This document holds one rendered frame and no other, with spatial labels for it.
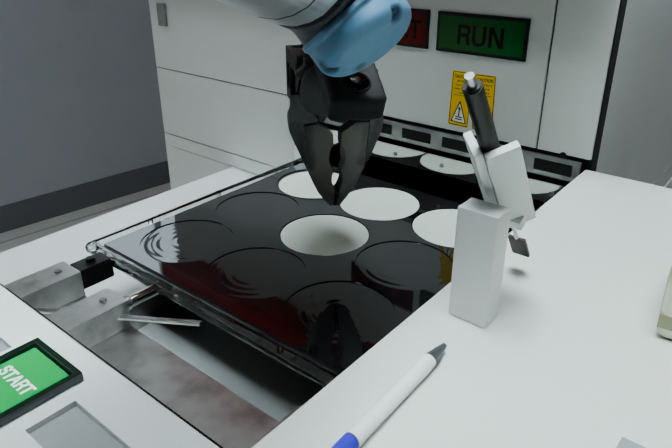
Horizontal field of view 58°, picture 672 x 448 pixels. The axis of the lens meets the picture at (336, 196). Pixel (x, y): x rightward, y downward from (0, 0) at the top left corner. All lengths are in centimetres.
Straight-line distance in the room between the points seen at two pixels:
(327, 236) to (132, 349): 24
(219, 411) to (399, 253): 26
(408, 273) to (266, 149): 49
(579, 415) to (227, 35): 83
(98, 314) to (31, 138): 240
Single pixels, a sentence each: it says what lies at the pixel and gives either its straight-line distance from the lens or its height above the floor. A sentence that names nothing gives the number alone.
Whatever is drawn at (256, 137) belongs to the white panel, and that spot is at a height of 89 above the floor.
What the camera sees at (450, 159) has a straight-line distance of 81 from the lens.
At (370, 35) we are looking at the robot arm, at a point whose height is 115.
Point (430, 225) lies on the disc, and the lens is 72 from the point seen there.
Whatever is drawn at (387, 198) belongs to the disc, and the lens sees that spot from 78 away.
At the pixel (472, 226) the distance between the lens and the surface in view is 41.
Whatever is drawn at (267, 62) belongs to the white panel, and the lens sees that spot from 99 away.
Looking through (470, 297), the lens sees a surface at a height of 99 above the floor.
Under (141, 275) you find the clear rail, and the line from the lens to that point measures 64.
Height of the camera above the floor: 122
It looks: 24 degrees down
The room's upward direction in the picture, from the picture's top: straight up
